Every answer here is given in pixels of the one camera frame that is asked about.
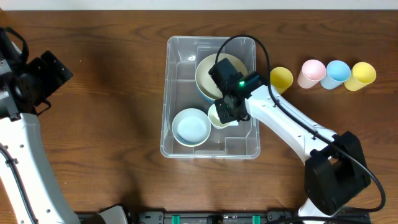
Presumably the beige bowl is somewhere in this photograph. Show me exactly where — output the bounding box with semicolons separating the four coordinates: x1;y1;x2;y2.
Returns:
195;53;248;100

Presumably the cream white cup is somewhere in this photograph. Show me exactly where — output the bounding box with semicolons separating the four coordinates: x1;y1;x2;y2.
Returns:
208;104;231;129

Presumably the yellow cup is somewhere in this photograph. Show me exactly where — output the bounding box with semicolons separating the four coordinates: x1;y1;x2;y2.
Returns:
344;62;377;91
271;67;294;94

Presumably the grey bowl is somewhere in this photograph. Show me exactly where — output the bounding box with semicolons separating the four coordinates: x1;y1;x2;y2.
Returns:
172;108;211;141

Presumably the clear plastic storage container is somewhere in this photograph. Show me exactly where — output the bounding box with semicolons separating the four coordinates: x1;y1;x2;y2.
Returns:
160;36;261;159

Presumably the pink cup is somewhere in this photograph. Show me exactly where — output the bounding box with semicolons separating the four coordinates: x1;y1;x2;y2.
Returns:
297;59;326;89

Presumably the light blue cup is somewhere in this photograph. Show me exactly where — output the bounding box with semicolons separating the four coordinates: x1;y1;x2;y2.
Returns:
320;60;351;90

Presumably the dark blue bowl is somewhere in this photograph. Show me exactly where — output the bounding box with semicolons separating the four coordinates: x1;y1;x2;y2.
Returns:
197;88;215;103

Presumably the yellow bowl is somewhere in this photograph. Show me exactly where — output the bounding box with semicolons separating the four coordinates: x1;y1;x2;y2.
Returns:
174;137;207;147

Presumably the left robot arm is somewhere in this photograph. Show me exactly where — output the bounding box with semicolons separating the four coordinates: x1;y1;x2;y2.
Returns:
1;27;132;223

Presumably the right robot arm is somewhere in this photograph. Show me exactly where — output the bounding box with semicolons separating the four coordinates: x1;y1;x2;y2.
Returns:
208;58;370;217

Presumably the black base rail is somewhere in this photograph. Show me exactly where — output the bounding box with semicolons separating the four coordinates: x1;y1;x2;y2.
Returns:
77;210;371;224

